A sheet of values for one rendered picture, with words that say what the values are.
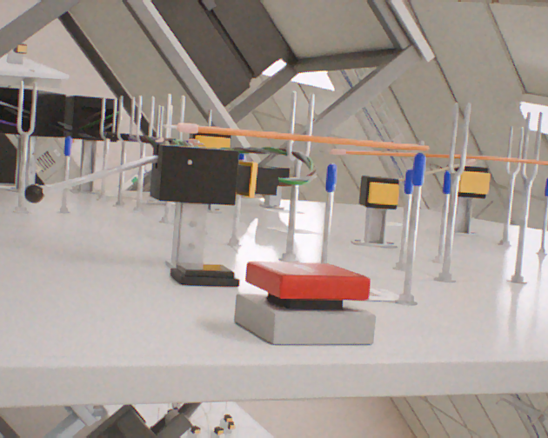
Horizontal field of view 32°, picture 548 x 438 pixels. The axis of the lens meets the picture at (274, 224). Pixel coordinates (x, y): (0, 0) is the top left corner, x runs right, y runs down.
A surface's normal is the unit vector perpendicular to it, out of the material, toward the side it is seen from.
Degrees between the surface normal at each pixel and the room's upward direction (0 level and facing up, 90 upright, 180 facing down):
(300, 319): 90
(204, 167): 94
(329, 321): 90
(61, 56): 90
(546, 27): 180
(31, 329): 49
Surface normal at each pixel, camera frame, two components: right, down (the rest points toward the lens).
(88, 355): 0.08, -0.99
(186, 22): 0.40, 0.13
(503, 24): -0.75, 0.62
